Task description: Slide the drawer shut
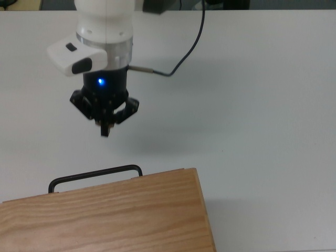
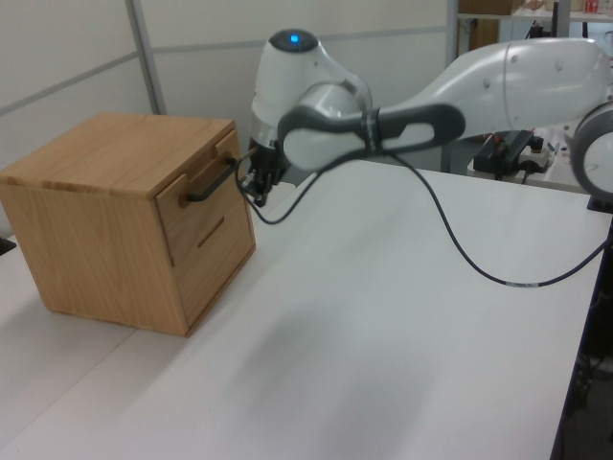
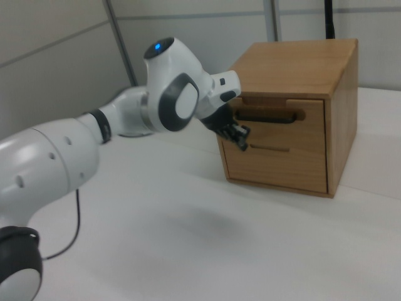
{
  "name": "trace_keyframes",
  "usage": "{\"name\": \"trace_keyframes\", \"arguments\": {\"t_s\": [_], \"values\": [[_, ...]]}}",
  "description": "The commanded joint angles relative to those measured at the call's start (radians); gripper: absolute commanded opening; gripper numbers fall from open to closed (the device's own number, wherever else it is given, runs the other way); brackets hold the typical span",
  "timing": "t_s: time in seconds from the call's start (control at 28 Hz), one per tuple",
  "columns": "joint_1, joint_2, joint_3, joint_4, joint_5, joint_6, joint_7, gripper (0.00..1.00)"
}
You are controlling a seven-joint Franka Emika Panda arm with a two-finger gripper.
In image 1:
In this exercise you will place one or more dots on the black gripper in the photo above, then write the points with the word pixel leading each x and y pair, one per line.
pixel 110 86

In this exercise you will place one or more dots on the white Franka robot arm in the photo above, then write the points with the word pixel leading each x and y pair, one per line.
pixel 105 21

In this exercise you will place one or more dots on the light wooden cabinet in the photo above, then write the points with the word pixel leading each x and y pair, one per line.
pixel 105 218

